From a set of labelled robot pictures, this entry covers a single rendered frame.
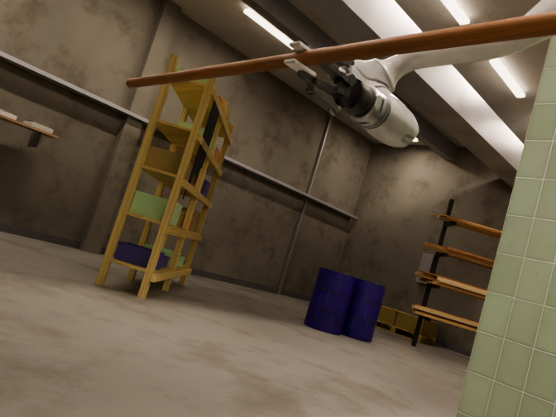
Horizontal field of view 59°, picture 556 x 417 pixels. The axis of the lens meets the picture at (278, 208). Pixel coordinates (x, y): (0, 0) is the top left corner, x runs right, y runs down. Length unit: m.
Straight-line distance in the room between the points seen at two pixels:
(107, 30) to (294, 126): 4.54
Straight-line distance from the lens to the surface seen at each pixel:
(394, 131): 1.22
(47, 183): 8.37
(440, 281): 8.71
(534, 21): 0.78
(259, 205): 10.63
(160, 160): 5.43
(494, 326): 1.98
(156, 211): 5.35
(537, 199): 2.02
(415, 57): 1.36
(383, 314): 10.78
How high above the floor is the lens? 0.79
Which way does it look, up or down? 6 degrees up
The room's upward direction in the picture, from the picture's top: 17 degrees clockwise
